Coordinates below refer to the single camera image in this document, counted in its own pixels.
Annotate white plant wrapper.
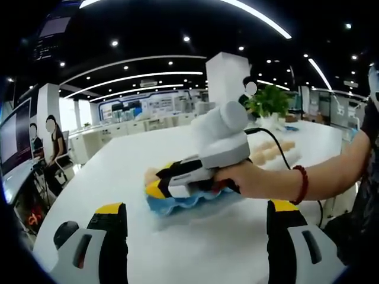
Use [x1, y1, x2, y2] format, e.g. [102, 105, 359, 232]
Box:
[256, 114, 281, 128]

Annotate blue egg tray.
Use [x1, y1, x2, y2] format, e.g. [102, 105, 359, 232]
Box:
[143, 183, 246, 218]

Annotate green potted plant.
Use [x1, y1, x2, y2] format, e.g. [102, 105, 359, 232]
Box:
[242, 84, 297, 121]

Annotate black computer mouse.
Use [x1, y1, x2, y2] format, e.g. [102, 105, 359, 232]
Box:
[53, 220, 80, 251]

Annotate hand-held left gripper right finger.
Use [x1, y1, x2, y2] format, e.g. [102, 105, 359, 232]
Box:
[266, 198, 349, 284]

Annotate white foam egg tray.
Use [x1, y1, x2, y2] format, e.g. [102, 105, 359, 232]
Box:
[248, 138, 306, 172]

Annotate large dark monitor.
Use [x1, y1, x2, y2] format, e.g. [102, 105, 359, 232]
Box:
[0, 97, 33, 178]

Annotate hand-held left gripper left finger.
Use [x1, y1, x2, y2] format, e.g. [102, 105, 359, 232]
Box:
[49, 202, 129, 284]

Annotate hanging black display panel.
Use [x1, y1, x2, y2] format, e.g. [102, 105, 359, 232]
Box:
[32, 14, 73, 62]

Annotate white table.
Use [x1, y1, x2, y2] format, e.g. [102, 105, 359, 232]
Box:
[32, 120, 361, 284]

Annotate single brown egg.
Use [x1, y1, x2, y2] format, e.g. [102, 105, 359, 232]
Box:
[144, 167, 163, 186]

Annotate cluster of brown eggs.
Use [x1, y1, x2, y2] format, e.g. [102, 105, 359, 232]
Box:
[253, 139, 297, 165]

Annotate person's right hand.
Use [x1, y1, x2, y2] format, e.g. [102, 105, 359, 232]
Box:
[211, 161, 297, 205]

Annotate blue framed display wall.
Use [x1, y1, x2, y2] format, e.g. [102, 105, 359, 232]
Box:
[97, 88, 208, 119]

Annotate black cable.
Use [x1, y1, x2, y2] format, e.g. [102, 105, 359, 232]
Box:
[243, 127, 325, 228]

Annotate row of white cabinets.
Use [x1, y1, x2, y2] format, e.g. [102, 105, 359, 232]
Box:
[69, 114, 208, 154]

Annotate grey desk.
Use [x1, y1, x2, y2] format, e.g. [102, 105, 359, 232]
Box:
[0, 161, 36, 205]

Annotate red bead bracelet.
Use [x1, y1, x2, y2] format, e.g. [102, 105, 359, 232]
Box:
[289, 164, 309, 206]

